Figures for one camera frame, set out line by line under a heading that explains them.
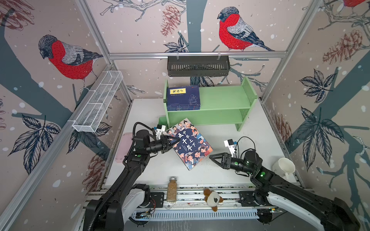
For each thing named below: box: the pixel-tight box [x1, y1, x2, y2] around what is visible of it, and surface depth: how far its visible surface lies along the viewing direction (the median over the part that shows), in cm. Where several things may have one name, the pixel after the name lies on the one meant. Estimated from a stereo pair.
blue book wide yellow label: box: [167, 107, 201, 112], surface depth 79 cm
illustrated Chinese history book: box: [166, 117, 214, 171], surface depth 76 cm
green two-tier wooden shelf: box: [158, 76, 259, 132], surface depth 90 cm
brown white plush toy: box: [203, 188, 224, 213], surface depth 73 cm
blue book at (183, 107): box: [167, 103, 201, 110], surface depth 78 cm
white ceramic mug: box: [272, 157, 296, 181], surface depth 77 cm
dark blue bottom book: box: [166, 85, 201, 106], surface depth 81 cm
